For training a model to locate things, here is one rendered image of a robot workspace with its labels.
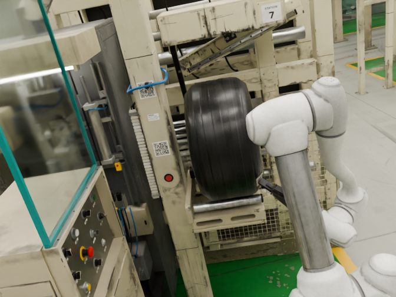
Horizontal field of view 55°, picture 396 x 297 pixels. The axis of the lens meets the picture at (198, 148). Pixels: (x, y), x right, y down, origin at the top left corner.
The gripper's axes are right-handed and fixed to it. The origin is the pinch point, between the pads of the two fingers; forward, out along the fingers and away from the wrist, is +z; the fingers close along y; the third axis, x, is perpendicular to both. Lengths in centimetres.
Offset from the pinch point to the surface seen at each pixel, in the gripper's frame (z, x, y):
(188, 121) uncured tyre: 35.8, -6.1, -25.6
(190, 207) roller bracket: 24.7, -26.9, 10.6
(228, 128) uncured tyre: 19.3, 1.1, -25.4
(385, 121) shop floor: 26, 248, 226
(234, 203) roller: 11.6, -10.7, 15.5
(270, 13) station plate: 41, 59, -36
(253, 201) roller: 5.4, -4.1, 15.7
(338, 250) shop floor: -26, 42, 125
